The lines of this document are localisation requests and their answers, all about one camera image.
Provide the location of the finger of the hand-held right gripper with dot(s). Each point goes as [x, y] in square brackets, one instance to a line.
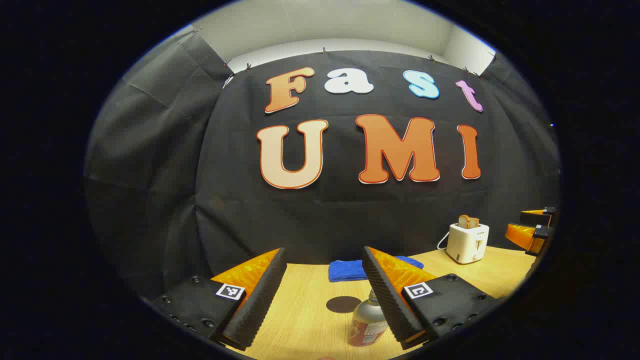
[520, 235]
[536, 217]

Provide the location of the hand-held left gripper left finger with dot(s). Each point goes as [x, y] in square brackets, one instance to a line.
[260, 300]

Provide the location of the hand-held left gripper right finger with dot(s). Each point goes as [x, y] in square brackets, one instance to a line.
[387, 295]

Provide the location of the silver water bottle red label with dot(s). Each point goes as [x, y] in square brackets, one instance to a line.
[366, 322]

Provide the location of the dark round coaster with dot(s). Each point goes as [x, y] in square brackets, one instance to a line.
[342, 305]

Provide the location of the blue folded cloth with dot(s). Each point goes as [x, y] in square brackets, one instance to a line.
[345, 270]

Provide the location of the bread slice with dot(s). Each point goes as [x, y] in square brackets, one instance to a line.
[467, 221]

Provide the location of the white toaster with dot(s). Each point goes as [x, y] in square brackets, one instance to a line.
[466, 245]

